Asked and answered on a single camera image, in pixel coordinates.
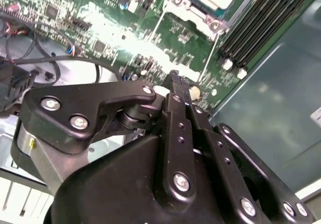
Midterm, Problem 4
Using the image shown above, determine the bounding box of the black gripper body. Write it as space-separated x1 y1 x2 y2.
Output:
44 135 243 224

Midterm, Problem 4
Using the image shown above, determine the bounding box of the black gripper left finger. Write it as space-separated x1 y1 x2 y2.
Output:
10 69 199 208

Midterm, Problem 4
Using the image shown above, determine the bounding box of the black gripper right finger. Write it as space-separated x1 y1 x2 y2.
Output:
178 74 315 224

